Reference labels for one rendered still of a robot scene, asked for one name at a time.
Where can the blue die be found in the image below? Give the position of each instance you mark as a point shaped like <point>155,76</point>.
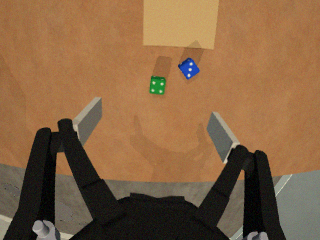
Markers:
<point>188,68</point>

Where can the green die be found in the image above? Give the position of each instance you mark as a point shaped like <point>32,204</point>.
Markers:
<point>157,85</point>

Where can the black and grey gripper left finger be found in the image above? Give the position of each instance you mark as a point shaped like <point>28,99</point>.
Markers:
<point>36,210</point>

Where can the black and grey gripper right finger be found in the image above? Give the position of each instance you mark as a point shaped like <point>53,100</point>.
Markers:
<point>261,219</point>

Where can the tan flat mat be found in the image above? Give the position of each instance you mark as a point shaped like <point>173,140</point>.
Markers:
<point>180,23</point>

